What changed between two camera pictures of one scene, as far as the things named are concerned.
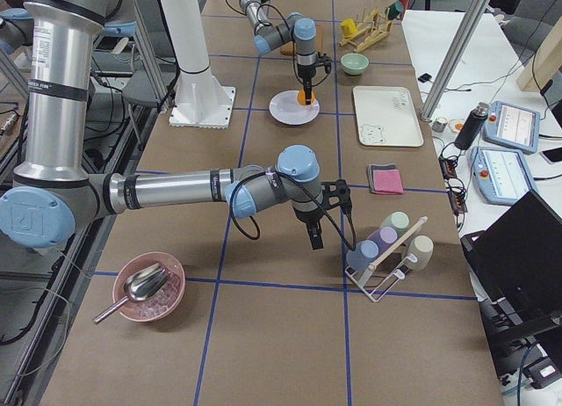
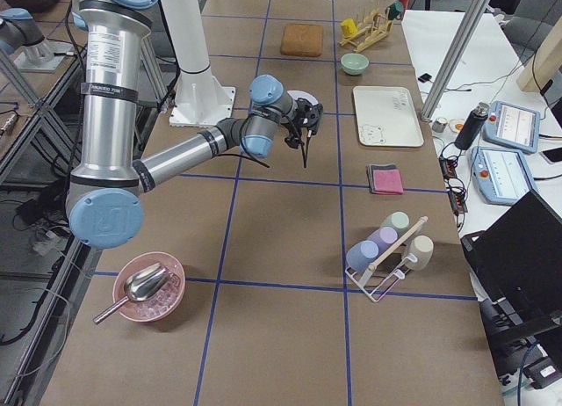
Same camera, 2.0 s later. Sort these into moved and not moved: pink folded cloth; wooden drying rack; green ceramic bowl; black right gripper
Moved: black right gripper
Not moved: pink folded cloth; wooden drying rack; green ceramic bowl
